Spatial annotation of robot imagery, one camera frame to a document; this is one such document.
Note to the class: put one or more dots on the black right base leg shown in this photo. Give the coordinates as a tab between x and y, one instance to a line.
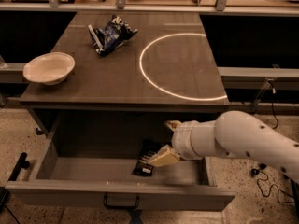
295	192

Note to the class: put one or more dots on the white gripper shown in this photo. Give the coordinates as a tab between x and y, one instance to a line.
183	139

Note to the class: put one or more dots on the black left base leg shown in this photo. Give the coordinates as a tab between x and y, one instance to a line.
21	163

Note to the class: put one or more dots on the black rxbar chocolate bar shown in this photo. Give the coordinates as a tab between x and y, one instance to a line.
143	168

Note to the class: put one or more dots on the white bowl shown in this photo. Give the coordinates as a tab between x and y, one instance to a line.
49	69

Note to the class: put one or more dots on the black drawer handle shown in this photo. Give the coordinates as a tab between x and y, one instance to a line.
121	202

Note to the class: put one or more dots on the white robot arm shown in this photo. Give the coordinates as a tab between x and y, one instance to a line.
234	134

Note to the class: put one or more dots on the blue crumpled chip bag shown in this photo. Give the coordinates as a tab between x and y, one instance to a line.
115	33

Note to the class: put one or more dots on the black base leg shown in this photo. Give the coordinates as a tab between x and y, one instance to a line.
295	192
21	163

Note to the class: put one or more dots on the metal shelf rail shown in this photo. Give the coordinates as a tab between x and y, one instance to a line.
284	8

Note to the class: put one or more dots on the open grey top drawer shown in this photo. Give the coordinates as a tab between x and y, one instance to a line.
88	154

